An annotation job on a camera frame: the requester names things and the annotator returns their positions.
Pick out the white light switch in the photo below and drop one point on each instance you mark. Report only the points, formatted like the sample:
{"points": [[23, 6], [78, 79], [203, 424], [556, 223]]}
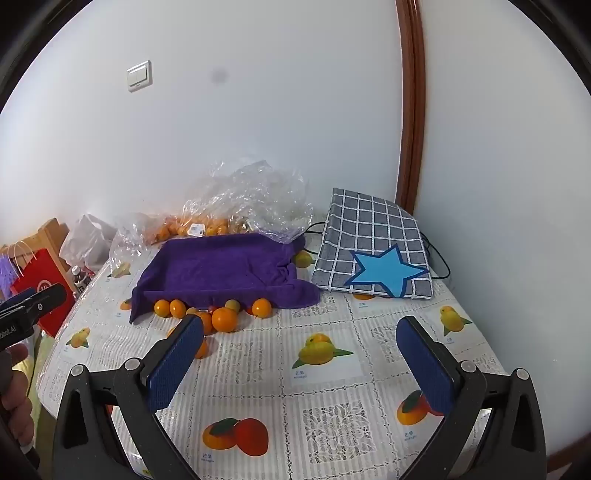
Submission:
{"points": [[139, 76]]}

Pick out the white price label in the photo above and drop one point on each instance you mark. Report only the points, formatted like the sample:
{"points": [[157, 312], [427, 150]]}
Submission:
{"points": [[197, 229]]}

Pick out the small orange mandarin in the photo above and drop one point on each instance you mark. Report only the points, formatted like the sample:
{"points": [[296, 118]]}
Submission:
{"points": [[262, 308], [206, 322], [162, 307], [177, 308], [202, 350]]}

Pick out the white plastic bag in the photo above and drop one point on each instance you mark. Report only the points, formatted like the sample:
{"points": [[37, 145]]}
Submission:
{"points": [[85, 240]]}

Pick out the purple towel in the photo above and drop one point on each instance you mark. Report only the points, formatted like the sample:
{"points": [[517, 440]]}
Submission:
{"points": [[221, 267]]}

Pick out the large crumpled clear plastic bag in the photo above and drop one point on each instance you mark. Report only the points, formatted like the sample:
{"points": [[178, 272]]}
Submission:
{"points": [[258, 194]]}

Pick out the dark tea bottle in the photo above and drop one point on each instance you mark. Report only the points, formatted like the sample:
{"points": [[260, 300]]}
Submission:
{"points": [[81, 277]]}

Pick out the light purple cloth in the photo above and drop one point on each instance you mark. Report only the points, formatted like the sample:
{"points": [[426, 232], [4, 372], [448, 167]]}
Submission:
{"points": [[7, 272]]}

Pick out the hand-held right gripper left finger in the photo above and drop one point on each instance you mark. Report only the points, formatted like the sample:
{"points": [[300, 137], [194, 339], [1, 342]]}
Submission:
{"points": [[178, 360]]}

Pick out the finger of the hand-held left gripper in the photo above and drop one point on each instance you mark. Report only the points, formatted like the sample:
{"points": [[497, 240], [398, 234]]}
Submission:
{"points": [[41, 300]]}

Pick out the brown wooden door frame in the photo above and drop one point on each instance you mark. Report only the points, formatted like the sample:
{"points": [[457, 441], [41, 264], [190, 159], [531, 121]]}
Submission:
{"points": [[411, 92]]}

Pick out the wooden chair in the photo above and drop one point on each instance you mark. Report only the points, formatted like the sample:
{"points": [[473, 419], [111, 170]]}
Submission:
{"points": [[48, 235]]}

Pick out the grey checkered bag blue star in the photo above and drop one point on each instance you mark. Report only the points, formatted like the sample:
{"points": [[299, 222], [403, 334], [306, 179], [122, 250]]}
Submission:
{"points": [[369, 221]]}

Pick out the light green cloth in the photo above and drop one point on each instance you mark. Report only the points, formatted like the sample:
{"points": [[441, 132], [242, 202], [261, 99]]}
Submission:
{"points": [[37, 364]]}

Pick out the pile of bagged oranges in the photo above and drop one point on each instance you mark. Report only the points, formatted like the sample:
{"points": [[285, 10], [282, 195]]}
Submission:
{"points": [[171, 230]]}

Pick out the small clear plastic bag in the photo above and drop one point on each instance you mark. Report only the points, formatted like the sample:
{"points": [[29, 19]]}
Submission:
{"points": [[124, 240]]}

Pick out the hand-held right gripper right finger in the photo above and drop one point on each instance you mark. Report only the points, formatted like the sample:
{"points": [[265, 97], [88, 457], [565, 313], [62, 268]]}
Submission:
{"points": [[425, 364]]}

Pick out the fruit-print tablecloth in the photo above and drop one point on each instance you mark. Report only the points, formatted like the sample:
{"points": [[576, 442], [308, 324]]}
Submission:
{"points": [[277, 406]]}

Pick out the large orange mandarin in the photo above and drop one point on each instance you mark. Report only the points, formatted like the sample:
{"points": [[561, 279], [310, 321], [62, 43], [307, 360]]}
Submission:
{"points": [[224, 319]]}

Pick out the person's left hand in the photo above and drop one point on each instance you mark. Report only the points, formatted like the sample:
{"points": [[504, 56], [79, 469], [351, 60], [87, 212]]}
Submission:
{"points": [[18, 406]]}

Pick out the red paper bag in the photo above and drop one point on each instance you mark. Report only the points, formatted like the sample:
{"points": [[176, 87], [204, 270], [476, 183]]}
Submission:
{"points": [[44, 281]]}

